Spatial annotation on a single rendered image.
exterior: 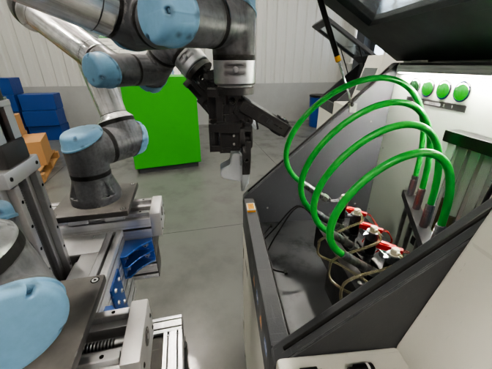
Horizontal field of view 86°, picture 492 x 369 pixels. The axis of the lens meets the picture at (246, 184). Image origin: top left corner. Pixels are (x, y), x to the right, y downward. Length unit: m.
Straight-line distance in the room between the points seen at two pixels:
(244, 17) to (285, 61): 7.09
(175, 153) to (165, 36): 3.66
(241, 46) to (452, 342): 0.55
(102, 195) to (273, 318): 0.62
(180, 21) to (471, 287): 0.54
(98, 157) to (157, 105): 3.00
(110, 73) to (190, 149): 3.40
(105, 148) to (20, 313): 0.64
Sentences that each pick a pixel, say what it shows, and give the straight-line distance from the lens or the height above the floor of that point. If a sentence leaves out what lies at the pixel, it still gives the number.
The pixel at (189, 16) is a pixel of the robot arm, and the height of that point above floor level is 1.50.
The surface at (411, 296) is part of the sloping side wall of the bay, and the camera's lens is 0.54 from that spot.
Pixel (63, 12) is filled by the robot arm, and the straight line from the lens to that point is 0.49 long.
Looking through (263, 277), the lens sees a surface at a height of 0.95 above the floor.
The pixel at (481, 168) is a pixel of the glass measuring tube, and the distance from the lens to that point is 0.80.
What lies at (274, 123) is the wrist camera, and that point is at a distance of 0.52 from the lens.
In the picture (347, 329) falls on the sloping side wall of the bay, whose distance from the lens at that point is 0.54.
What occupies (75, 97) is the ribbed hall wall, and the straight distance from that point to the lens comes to 7.49.
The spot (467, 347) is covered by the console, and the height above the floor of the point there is 1.09.
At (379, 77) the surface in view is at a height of 1.41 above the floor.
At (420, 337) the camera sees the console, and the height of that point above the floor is 1.04.
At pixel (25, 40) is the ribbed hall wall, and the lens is 7.73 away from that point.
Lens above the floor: 1.44
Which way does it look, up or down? 24 degrees down
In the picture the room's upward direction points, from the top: straight up
